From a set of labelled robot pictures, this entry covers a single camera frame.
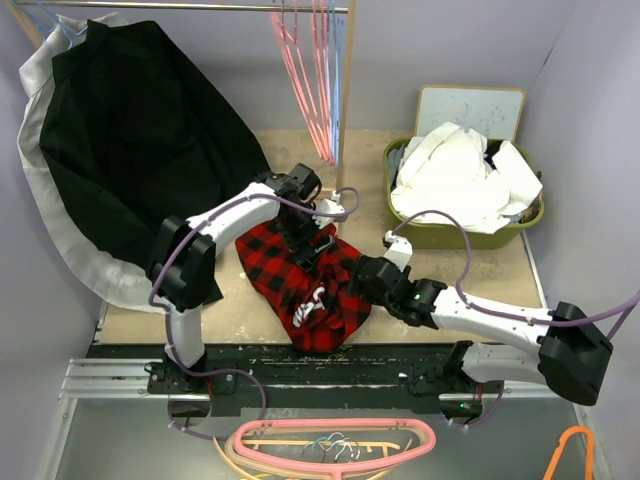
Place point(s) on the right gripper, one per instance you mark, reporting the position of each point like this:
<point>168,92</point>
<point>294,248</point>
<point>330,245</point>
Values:
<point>355,282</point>

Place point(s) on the red black plaid shirt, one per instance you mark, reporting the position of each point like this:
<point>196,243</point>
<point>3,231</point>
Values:
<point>314,307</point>

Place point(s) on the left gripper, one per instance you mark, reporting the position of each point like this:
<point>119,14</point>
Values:
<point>301,249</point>

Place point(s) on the pink hanger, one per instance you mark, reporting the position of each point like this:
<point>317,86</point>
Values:
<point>305,95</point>
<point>319,26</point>

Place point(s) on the pink hanger foreground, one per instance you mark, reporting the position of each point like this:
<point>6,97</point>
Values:
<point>395,430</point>

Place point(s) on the small whiteboard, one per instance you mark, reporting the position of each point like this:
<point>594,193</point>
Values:
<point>493,112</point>

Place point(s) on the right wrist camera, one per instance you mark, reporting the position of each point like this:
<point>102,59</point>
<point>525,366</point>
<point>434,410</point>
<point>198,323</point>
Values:
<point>399,249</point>

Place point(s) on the blue hanger under shirts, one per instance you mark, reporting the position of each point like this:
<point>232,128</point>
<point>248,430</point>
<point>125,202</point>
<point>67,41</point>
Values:
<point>70,33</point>

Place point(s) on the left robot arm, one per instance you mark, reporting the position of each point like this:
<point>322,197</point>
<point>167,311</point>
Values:
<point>183,259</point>

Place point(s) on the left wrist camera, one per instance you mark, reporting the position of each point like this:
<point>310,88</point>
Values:
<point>327,211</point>

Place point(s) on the green laundry basket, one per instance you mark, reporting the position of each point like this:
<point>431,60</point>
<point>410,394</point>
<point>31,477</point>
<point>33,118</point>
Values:
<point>438,236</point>

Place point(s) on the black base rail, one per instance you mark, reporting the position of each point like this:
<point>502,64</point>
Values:
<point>413,377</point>

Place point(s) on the blue wire hanger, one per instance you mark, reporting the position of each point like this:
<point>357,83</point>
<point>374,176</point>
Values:
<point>336,46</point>

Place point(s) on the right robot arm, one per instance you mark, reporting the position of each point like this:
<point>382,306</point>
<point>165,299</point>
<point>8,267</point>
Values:
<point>558,348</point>

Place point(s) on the wooden clothes rack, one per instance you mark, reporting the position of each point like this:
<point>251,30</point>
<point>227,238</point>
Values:
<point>28,25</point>

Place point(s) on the pink hanger left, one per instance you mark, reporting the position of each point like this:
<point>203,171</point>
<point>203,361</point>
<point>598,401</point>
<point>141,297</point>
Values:
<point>305,95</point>

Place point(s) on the white shirt on rack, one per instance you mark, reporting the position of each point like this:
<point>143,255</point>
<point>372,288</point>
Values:
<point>55,210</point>

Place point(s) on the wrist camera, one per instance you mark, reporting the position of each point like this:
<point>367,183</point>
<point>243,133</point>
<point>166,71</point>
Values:
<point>399,249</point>
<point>327,211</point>

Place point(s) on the pink hanger right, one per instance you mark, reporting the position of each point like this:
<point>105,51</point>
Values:
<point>319,26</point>

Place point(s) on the white clothes pile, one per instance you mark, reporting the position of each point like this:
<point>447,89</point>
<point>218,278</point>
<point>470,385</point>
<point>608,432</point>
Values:
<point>484,186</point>

